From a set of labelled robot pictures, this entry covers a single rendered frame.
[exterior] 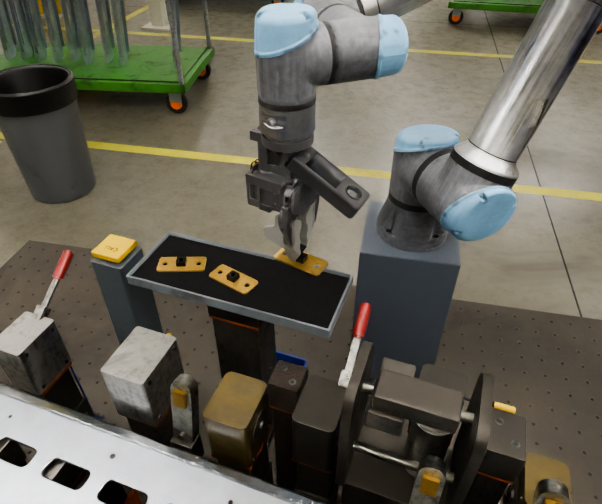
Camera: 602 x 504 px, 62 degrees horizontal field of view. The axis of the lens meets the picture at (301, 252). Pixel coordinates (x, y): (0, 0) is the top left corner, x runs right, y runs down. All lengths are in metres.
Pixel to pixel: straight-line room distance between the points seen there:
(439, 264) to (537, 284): 1.83
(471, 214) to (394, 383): 0.31
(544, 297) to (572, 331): 1.20
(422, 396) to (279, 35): 0.47
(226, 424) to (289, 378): 0.11
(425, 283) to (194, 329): 0.67
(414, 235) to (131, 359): 0.57
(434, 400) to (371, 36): 0.46
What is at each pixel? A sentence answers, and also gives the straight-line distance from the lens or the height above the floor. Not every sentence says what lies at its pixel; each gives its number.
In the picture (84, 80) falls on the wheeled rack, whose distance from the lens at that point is 4.63.
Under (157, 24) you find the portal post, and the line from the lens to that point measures 7.06.
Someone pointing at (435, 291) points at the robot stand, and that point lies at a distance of 1.07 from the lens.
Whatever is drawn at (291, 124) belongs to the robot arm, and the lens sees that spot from 0.65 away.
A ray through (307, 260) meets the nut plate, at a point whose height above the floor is 1.22.
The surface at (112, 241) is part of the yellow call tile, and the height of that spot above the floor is 1.16.
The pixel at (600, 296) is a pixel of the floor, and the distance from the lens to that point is 2.91.
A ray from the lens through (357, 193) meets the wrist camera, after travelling 0.68.
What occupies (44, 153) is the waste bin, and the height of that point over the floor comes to 0.36.
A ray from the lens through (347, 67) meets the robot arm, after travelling 0.65.
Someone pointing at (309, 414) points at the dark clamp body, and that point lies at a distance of 0.78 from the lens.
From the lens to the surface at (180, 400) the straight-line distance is 0.81.
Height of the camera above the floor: 1.73
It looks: 39 degrees down
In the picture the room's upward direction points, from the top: straight up
